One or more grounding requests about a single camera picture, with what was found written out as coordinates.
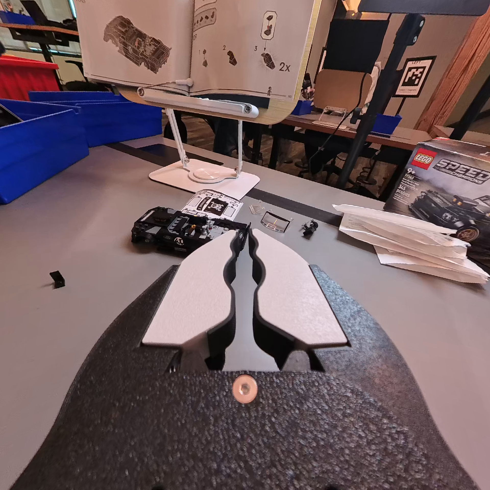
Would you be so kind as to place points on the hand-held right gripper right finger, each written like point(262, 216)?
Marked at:
point(302, 306)

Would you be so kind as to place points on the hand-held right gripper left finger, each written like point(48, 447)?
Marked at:
point(187, 306)

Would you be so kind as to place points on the black lego car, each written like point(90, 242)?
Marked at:
point(168, 226)

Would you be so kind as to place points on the small black lego piece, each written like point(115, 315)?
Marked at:
point(57, 279)

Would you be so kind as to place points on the large blue plastic bin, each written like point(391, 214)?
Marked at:
point(38, 153)

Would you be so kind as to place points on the black lego minifigure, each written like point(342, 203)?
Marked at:
point(309, 227)

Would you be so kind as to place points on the transparent lego windshield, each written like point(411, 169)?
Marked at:
point(277, 222)

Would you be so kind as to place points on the small clear lego piece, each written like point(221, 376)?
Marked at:
point(258, 208)

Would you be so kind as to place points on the lego set box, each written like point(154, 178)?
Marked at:
point(440, 172)

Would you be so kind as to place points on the lego instruction booklet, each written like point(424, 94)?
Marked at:
point(134, 19)

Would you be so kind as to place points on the white sticker sheet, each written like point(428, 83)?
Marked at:
point(199, 201)

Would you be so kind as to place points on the pile of white paper bags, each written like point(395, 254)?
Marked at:
point(402, 237)

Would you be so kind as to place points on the white book stand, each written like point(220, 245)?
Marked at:
point(172, 176)

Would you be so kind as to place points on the wooden desk with black legs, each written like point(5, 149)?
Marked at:
point(402, 134)
point(38, 30)

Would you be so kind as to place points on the small blue bin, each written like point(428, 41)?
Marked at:
point(386, 123)

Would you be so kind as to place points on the black tripod pole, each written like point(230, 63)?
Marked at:
point(379, 99)

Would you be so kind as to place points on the beige book stand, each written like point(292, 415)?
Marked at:
point(340, 88)

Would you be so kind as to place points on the printed tag sign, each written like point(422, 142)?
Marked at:
point(417, 76)

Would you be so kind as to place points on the red plastic bin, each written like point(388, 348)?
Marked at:
point(26, 80)

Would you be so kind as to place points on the wooden post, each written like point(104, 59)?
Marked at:
point(455, 76)

